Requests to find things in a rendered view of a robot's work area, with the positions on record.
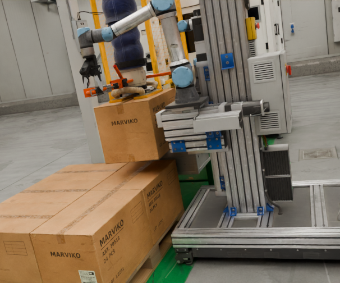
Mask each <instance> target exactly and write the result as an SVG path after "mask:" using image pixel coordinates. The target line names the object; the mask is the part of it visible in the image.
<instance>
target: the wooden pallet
mask: <svg viewBox="0 0 340 283"><path fill-rule="evenodd" d="M184 212H185V209H184V208H183V209H182V210H181V212H180V213H179V214H178V215H177V217H176V218H175V219H174V220H173V222H172V223H171V224H170V226H169V227H168V228H167V229H166V231H165V232H164V233H163V235H162V236H161V237H160V238H159V240H158V241H157V242H156V243H155V245H154V246H153V247H152V249H151V250H150V251H149V253H148V254H147V255H146V256H145V258H144V259H143V260H142V261H141V263H140V264H139V265H138V267H137V268H136V269H135V270H134V272H133V273H132V274H131V276H130V277H129V278H128V279H127V281H126V282H125V283H146V282H147V280H148V279H149V277H150V276H151V274H152V273H153V272H154V270H155V269H156V267H157V266H158V264H159V263H160V262H161V260H162V259H163V257H164V256H165V255H166V253H167V252H168V251H169V249H170V247H171V246H172V240H171V233H172V232H173V230H174V228H175V227H176V226H177V224H178V222H179V221H180V219H181V217H182V216H183V214H184Z"/></svg>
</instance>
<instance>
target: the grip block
mask: <svg viewBox="0 0 340 283"><path fill-rule="evenodd" d="M110 83H121V85H120V86H119V88H117V89H121V88H123V87H127V86H128V83H127V78H122V79H116V80H112V81H110Z"/></svg>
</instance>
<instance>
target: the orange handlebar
mask: <svg viewBox="0 0 340 283"><path fill-rule="evenodd" d="M165 75H171V72H170V71H169V72H163V73H158V74H152V75H146V78H152V77H158V76H165ZM130 82H133V79H129V80H127V83H130ZM86 94H87V95H90V91H87V92H86Z"/></svg>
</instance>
